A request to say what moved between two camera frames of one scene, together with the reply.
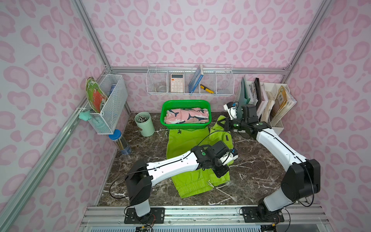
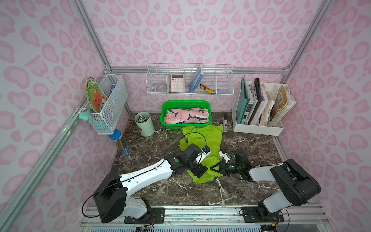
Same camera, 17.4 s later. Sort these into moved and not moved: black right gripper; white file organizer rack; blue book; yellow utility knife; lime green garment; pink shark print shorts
Moved: black right gripper; lime green garment
Not moved: white file organizer rack; pink shark print shorts; yellow utility knife; blue book
